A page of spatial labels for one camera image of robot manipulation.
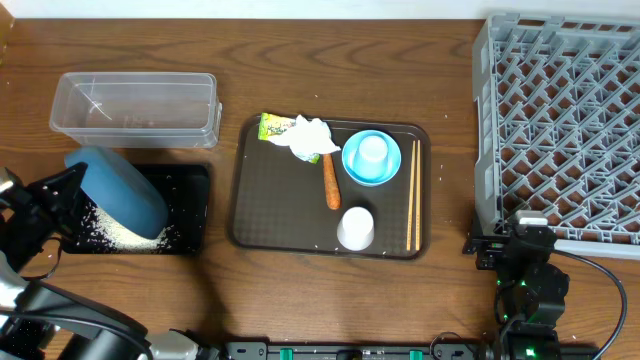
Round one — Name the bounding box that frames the light blue bowl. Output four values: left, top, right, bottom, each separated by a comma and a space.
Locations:
341, 130, 402, 187

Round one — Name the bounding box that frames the light blue cup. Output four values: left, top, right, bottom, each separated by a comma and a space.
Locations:
353, 135, 388, 177

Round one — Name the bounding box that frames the dark brown serving tray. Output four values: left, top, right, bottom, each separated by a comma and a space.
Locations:
226, 116, 431, 261

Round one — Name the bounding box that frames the crumpled white tissue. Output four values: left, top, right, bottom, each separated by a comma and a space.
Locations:
268, 115, 341, 163

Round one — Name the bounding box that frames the orange carrot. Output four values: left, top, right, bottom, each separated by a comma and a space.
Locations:
322, 154, 341, 210

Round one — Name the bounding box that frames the black waste tray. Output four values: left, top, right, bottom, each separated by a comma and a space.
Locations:
63, 164, 210, 255

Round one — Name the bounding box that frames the green snack wrapper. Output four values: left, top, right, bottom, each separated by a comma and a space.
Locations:
258, 113, 320, 164

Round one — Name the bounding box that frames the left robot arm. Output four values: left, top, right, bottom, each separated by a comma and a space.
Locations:
1, 163, 223, 360

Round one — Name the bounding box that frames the left wooden chopstick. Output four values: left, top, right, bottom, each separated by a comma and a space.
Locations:
406, 140, 416, 251

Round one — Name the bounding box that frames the dark blue plate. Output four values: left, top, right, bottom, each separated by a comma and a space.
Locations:
64, 146, 168, 239

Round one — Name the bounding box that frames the clear plastic bin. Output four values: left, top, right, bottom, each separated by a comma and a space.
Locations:
49, 72, 222, 148

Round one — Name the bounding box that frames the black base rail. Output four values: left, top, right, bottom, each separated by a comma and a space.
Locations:
219, 342, 494, 360

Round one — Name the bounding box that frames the white pink cup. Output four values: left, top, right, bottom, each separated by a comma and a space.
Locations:
337, 207, 374, 251

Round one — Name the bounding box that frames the grey dishwasher rack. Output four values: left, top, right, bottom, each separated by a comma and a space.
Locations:
472, 13, 639, 260

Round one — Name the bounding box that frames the white rice pile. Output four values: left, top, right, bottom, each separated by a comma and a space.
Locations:
80, 204, 176, 253

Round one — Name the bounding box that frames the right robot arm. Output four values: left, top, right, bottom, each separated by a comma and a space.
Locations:
463, 211, 570, 360

